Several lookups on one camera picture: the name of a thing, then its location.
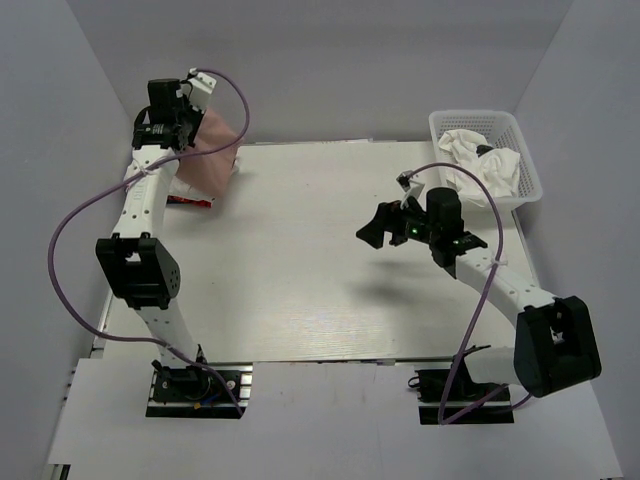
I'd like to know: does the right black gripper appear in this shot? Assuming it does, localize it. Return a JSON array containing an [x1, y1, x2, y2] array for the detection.
[[357, 194, 440, 249]]

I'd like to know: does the pink printed t shirt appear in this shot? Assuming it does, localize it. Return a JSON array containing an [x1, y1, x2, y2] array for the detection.
[[175, 106, 240, 200]]

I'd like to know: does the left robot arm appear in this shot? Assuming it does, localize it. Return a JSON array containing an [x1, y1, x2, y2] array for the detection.
[[95, 104, 212, 399]]

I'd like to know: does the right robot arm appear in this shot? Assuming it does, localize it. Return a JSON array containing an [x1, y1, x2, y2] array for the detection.
[[356, 200, 602, 399]]

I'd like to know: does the folded white t shirt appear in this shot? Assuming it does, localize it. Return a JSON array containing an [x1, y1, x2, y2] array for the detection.
[[170, 159, 238, 201]]

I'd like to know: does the folded red t shirt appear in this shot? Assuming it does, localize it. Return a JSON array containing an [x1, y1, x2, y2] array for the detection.
[[167, 196, 213, 209]]

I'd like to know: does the crumpled white t shirt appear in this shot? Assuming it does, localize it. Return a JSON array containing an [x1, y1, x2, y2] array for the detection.
[[437, 129, 521, 212]]

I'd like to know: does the white plastic basket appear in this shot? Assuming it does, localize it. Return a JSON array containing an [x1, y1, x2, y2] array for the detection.
[[429, 110, 543, 211]]

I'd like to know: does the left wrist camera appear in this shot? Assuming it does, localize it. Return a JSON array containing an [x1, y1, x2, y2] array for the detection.
[[146, 71, 219, 114]]

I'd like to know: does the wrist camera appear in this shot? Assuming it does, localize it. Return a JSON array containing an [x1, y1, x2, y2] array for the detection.
[[426, 187, 464, 233], [146, 71, 219, 114]]

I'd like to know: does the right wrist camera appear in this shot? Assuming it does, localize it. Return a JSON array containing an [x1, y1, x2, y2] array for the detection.
[[426, 187, 464, 233]]

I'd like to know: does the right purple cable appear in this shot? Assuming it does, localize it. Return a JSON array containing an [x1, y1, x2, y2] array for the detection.
[[396, 163, 536, 426]]

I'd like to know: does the purple cable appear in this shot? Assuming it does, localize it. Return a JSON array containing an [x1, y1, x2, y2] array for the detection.
[[47, 67, 251, 416], [396, 163, 536, 426]]

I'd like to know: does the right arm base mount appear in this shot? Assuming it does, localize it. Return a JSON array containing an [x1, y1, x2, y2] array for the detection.
[[407, 357, 514, 426]]

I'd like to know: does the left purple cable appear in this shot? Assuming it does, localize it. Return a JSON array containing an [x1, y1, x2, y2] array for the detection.
[[47, 67, 251, 416]]

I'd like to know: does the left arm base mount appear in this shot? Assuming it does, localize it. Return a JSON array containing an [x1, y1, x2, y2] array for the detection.
[[145, 360, 253, 419]]

